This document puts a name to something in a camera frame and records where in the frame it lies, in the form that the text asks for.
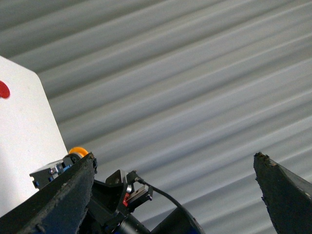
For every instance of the left gripper black top-view finger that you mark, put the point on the left gripper black top-view finger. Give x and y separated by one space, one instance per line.
287 196

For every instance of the grey curtain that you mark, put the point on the grey curtain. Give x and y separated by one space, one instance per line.
186 92

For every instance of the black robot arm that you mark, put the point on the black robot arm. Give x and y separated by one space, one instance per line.
156 224

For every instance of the yellow mushroom push button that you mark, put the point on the yellow mushroom push button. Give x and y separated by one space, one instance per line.
51 171

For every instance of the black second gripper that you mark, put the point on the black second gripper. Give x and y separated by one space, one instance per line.
61 206

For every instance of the red mushroom push button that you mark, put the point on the red mushroom push button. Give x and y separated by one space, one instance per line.
4 90

